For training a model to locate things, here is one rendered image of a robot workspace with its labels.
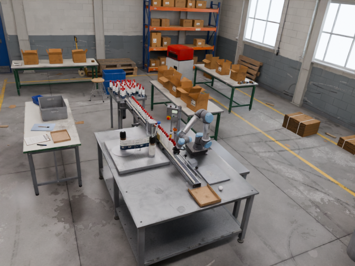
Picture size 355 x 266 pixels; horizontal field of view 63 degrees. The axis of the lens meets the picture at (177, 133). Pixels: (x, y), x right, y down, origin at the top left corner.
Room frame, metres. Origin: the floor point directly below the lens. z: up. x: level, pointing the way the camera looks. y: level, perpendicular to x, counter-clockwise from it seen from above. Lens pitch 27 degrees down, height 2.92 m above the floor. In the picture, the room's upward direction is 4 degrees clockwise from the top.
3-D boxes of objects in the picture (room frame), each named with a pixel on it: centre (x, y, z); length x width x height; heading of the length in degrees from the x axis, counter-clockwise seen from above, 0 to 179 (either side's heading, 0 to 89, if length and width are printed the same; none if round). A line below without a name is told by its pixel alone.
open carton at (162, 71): (6.88, 0.42, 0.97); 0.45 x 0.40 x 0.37; 118
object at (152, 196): (3.31, 0.14, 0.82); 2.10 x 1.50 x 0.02; 27
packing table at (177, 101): (6.13, -0.05, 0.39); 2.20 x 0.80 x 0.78; 26
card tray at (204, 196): (2.58, -0.35, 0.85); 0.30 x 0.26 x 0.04; 27
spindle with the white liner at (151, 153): (3.27, 0.32, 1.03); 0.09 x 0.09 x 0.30
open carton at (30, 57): (7.70, 4.12, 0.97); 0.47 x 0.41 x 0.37; 22
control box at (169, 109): (3.60, 0.08, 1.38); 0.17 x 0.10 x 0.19; 83
